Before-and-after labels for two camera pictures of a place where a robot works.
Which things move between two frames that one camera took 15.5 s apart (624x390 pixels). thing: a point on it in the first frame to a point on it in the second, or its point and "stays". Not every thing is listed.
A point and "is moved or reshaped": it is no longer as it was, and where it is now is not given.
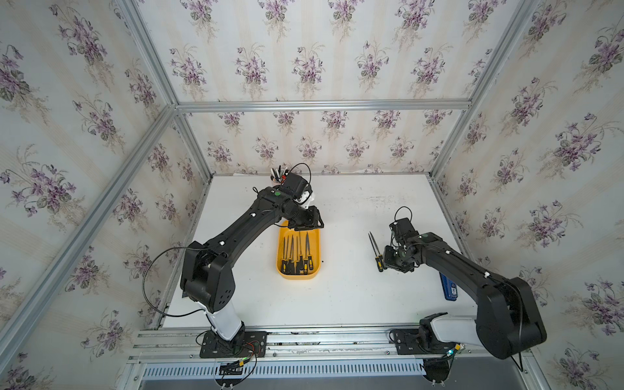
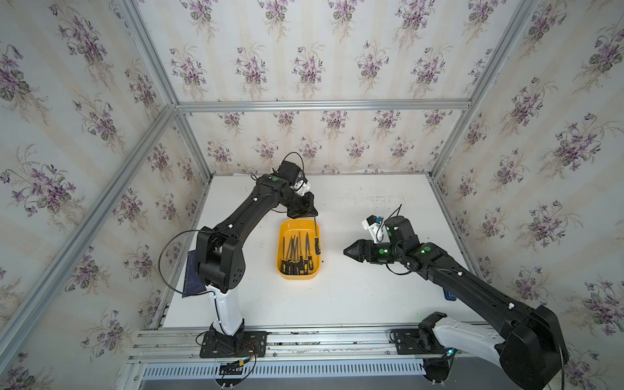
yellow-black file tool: x=377 y=257 is moved or reshaped
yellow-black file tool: x=289 y=264 stays
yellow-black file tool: x=284 y=255 stays
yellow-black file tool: x=301 y=257 stays
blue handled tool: x=449 y=288 stays
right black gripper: x=386 y=251 to x=359 y=250
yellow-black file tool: x=309 y=258 stays
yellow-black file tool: x=380 y=256 is moved or reshaped
